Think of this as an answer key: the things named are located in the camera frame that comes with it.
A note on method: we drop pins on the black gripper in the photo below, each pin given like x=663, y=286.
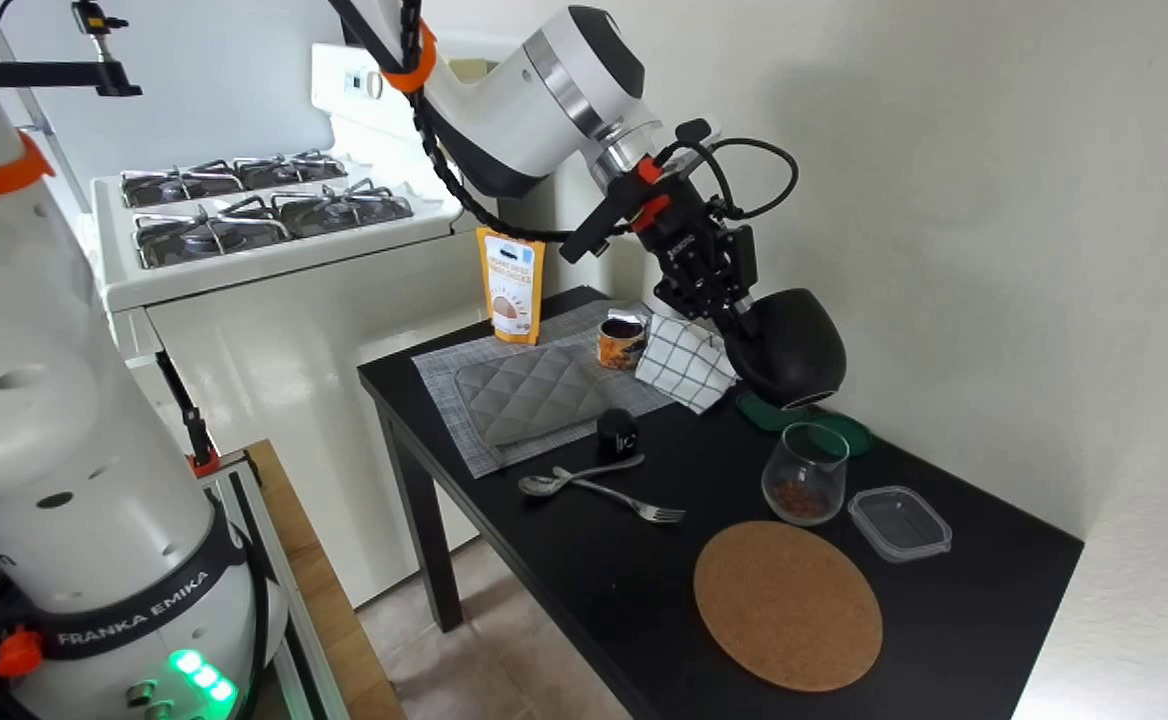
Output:
x=707, y=263

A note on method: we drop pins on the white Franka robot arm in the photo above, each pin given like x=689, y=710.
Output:
x=66, y=443

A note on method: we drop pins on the clear glass cup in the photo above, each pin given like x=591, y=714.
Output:
x=805, y=472

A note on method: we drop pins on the white checkered cloth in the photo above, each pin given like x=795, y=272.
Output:
x=684, y=362

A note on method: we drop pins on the square green lid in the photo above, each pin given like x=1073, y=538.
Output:
x=762, y=409

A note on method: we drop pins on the orange printed can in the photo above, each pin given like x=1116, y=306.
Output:
x=620, y=345

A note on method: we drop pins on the round green lid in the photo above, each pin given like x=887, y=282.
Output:
x=842, y=431

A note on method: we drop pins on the small black cap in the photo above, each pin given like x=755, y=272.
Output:
x=619, y=438

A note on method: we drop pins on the grey quilted pot holder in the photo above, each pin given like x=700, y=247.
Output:
x=545, y=392

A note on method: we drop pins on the silver fork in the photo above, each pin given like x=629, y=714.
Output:
x=629, y=502

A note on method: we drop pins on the orange food box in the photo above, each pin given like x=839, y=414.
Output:
x=512, y=286

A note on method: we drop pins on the silver spoon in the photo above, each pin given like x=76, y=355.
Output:
x=545, y=482

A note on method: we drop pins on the clear plastic container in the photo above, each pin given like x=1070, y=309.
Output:
x=901, y=520

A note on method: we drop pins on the round cork trivet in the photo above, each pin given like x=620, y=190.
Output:
x=789, y=604

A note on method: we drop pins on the black side table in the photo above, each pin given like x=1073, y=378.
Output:
x=608, y=584

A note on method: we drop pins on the white gas stove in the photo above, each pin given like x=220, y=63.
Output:
x=267, y=306

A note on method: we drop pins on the wooden board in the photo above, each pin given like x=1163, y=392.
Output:
x=331, y=602

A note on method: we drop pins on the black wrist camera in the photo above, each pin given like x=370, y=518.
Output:
x=608, y=200

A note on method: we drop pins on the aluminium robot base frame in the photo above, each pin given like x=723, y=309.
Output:
x=284, y=641

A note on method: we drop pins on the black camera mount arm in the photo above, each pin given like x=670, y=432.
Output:
x=66, y=74

